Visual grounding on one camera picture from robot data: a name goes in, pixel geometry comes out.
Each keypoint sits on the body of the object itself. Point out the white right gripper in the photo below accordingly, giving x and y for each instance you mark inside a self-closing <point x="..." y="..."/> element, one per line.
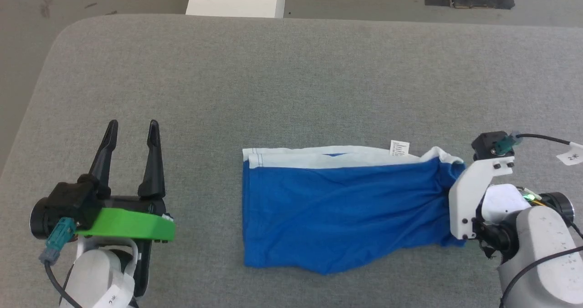
<point x="469" y="194"/>

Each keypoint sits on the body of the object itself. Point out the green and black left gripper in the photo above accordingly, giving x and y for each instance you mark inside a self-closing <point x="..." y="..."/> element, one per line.
<point x="127" y="223"/>

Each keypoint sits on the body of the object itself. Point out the blue garment with white band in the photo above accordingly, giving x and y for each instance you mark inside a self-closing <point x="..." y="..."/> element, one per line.
<point x="337" y="212"/>

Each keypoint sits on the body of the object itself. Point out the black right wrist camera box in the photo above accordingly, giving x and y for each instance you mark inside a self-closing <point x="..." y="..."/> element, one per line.
<point x="489" y="145"/>

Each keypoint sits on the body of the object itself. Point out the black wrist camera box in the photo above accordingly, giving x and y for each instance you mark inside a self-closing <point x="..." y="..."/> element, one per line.
<point x="73" y="198"/>
<point x="489" y="145"/>

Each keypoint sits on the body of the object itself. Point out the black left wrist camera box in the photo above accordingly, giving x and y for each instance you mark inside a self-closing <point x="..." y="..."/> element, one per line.
<point x="73" y="198"/>

